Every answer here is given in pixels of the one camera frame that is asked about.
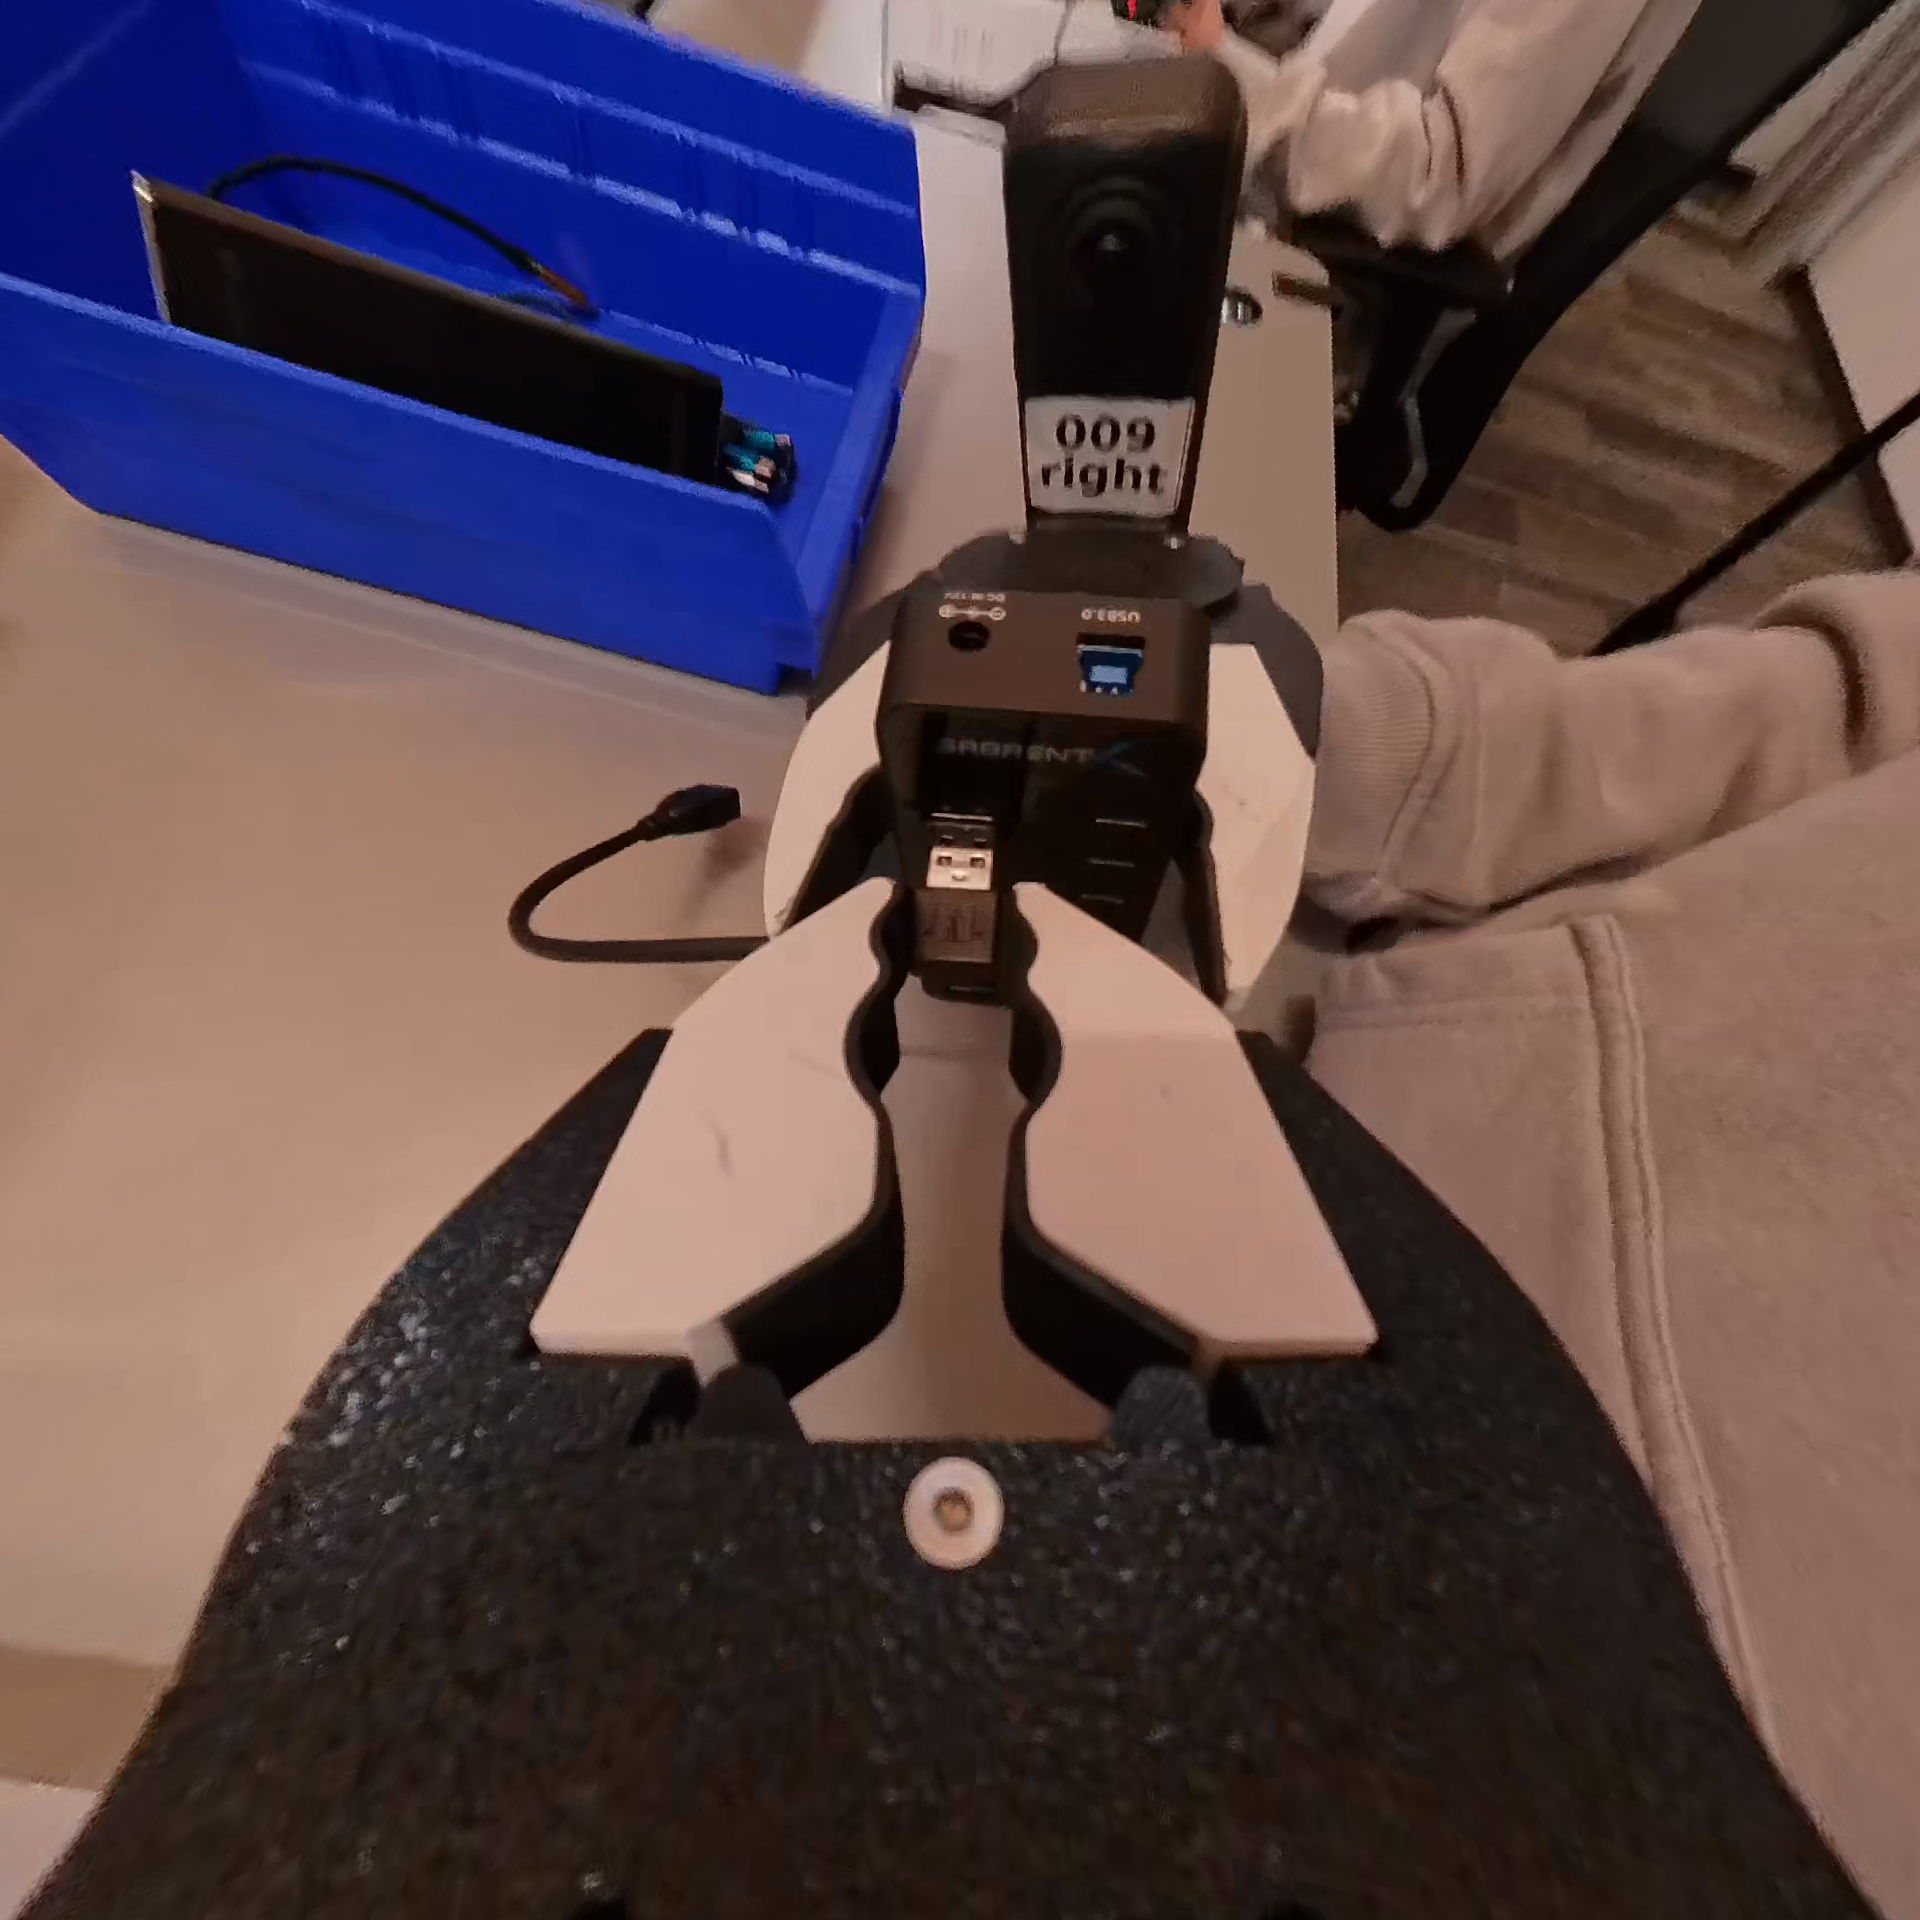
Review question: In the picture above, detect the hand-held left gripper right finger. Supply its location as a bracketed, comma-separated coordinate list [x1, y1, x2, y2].
[1001, 883, 1383, 1384]

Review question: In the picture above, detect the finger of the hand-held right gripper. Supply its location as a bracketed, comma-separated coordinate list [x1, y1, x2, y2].
[759, 652, 905, 947]
[1147, 638, 1327, 1011]

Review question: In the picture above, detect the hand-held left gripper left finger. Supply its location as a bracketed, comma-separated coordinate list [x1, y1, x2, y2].
[528, 878, 911, 1390]

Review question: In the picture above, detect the black usb cable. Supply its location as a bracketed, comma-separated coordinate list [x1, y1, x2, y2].
[508, 785, 1010, 1003]

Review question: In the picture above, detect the black usb hub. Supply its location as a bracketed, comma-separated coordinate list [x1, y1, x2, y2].
[873, 587, 1215, 977]

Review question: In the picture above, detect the person's right forearm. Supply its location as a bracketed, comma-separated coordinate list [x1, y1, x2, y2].
[1303, 567, 1920, 924]

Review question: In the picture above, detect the black office chair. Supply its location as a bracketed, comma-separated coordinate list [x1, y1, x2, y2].
[1288, 0, 1870, 536]

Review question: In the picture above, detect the blue plastic bin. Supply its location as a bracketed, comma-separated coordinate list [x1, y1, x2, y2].
[0, 0, 924, 696]

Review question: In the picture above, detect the black slanted bar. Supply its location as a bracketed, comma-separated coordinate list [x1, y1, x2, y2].
[1591, 393, 1920, 657]

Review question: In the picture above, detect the black flat panel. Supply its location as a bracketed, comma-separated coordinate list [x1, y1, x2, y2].
[134, 171, 727, 486]

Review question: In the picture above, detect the white cabinet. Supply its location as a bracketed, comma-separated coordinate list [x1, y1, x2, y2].
[1793, 211, 1920, 548]

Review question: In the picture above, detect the thin black cable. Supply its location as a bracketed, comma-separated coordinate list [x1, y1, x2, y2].
[208, 155, 602, 320]

